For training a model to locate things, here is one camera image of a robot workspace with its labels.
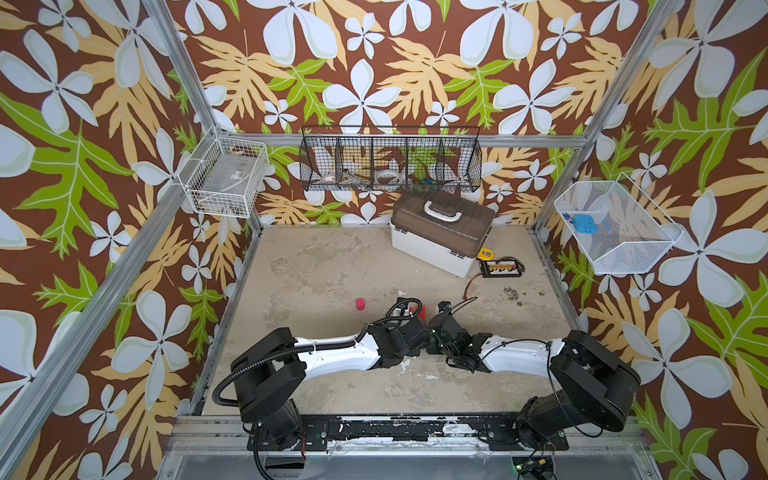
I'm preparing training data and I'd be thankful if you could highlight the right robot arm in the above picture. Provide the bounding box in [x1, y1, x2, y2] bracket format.
[427, 312, 640, 449]

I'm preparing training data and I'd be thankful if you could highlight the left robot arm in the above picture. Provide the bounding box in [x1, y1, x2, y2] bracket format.
[211, 316, 430, 450]

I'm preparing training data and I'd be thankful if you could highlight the yellow tape measure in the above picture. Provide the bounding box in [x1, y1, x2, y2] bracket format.
[477, 247, 495, 262]

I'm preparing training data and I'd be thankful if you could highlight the white toolbox brown lid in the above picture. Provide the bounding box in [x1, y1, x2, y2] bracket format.
[390, 190, 495, 278]

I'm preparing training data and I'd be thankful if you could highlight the blue object in basket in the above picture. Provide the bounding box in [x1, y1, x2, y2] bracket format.
[570, 214, 598, 235]

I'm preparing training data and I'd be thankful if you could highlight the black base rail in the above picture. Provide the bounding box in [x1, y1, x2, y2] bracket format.
[248, 413, 571, 452]

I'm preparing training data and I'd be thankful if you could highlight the black wire basket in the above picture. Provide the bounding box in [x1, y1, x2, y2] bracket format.
[298, 125, 483, 194]

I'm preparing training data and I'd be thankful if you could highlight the white wire basket right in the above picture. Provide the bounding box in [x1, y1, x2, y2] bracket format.
[555, 174, 684, 276]

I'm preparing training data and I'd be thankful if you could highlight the white wire basket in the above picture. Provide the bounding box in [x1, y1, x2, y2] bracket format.
[180, 137, 270, 218]
[555, 174, 684, 276]

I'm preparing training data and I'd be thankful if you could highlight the white wire basket left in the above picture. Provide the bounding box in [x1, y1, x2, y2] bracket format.
[180, 137, 270, 218]

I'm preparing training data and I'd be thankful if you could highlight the aluminium frame post right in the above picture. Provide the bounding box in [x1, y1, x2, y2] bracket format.
[532, 0, 680, 233]

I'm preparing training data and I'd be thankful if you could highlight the aluminium frame post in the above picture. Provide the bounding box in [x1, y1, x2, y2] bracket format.
[142, 1, 263, 237]
[532, 0, 680, 233]

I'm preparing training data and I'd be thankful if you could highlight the aluminium frame post left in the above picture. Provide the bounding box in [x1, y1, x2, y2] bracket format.
[142, 1, 263, 237]

